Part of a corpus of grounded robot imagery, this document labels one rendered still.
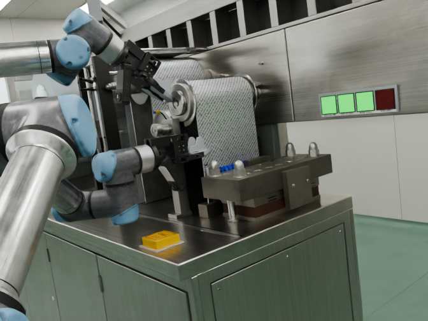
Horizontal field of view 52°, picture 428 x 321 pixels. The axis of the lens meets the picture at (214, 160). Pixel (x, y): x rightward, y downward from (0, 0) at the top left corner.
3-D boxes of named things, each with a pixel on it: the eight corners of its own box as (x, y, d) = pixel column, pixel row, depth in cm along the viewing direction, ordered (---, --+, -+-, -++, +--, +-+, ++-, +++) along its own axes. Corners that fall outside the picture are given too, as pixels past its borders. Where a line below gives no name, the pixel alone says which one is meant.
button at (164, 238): (142, 246, 111) (141, 237, 111) (165, 238, 116) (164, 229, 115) (156, 251, 106) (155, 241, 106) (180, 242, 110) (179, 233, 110)
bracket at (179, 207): (167, 218, 138) (152, 121, 134) (183, 213, 142) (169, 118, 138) (176, 220, 134) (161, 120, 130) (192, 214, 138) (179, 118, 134)
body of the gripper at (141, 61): (164, 64, 127) (131, 37, 120) (151, 88, 124) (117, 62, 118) (150, 67, 133) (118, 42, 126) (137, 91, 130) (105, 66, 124)
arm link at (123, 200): (104, 221, 120) (98, 181, 119) (144, 216, 119) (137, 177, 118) (94, 229, 113) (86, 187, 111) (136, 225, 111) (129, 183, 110)
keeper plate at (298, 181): (285, 209, 125) (281, 171, 124) (307, 200, 131) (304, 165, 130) (292, 210, 123) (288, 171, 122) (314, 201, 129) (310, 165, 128)
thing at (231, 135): (204, 176, 132) (195, 115, 130) (258, 162, 147) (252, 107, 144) (205, 176, 132) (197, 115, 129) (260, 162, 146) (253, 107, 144)
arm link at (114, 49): (104, 52, 115) (91, 58, 122) (118, 63, 118) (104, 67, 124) (116, 30, 117) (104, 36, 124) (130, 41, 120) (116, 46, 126)
